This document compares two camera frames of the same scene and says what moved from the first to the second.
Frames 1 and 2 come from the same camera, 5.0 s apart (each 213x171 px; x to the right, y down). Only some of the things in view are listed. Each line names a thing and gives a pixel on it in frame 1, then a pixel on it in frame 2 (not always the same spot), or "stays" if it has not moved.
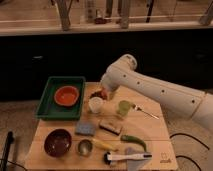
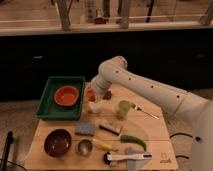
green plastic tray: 49,109 stays
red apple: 104,94 to 91,95
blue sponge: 85,128 stays
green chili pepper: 133,139 stays
